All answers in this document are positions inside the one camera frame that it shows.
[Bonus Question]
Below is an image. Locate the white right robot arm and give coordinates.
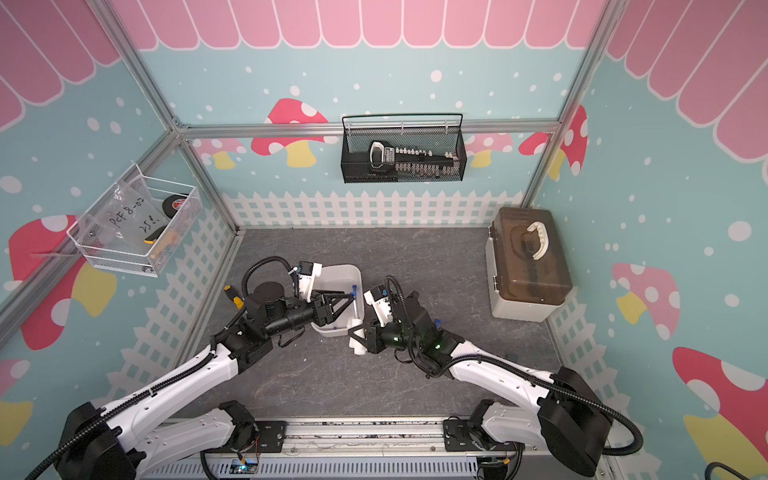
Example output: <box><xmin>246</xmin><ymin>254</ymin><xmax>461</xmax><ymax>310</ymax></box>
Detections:
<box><xmin>348</xmin><ymin>290</ymin><xmax>644</xmax><ymax>477</ymax></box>

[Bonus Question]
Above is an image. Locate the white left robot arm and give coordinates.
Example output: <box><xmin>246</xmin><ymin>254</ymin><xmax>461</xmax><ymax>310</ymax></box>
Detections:
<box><xmin>28</xmin><ymin>282</ymin><xmax>355</xmax><ymax>479</ymax></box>

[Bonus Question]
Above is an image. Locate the white rectangular plastic tray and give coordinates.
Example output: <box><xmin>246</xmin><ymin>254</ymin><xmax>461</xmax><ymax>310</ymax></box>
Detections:
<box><xmin>312</xmin><ymin>264</ymin><xmax>364</xmax><ymax>338</ymax></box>

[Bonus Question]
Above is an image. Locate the yellow black screwdriver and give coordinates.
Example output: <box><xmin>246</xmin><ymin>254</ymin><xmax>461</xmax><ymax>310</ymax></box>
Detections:
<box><xmin>224</xmin><ymin>285</ymin><xmax>245</xmax><ymax>311</ymax></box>

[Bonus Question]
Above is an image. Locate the brown lidded storage box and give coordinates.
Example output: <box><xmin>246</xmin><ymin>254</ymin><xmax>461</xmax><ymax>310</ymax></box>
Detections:
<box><xmin>485</xmin><ymin>207</ymin><xmax>573</xmax><ymax>323</ymax></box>

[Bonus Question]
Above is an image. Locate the black tape roll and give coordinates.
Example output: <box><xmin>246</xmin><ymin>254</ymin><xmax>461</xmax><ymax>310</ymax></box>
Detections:
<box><xmin>162</xmin><ymin>194</ymin><xmax>187</xmax><ymax>219</ymax></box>

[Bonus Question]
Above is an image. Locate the black socket tool set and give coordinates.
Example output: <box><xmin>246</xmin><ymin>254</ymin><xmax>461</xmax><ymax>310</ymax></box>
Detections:
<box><xmin>366</xmin><ymin>141</ymin><xmax>463</xmax><ymax>181</ymax></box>

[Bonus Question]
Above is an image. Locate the clear labelled plastic bag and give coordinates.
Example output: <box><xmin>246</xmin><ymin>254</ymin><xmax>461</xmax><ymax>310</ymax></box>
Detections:
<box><xmin>79</xmin><ymin>175</ymin><xmax>169</xmax><ymax>255</ymax></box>

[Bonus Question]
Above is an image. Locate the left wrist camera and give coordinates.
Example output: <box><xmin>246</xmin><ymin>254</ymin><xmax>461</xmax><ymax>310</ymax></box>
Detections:
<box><xmin>297</xmin><ymin>261</ymin><xmax>322</xmax><ymax>302</ymax></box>

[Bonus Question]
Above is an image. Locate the black wire mesh basket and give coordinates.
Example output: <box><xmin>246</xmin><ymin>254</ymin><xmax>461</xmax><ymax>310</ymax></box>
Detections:
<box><xmin>340</xmin><ymin>113</ymin><xmax>467</xmax><ymax>184</ymax></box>

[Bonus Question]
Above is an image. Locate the white wire wall basket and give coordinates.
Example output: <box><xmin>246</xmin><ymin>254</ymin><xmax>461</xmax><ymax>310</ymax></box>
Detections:
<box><xmin>67</xmin><ymin>164</ymin><xmax>203</xmax><ymax>278</ymax></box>

